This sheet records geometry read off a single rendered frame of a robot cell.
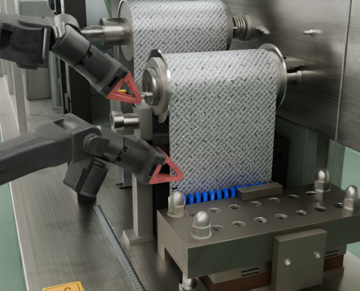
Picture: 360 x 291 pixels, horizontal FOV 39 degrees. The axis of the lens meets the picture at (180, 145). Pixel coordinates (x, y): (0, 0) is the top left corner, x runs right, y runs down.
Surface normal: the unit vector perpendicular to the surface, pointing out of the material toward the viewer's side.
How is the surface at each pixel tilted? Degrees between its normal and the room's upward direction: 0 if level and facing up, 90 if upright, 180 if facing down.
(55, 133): 12
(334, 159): 90
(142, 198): 90
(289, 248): 90
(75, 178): 67
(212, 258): 90
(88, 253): 0
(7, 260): 0
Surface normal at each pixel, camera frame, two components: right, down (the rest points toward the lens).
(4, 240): 0.00, -0.95
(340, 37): -0.93, 0.11
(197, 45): 0.36, 0.33
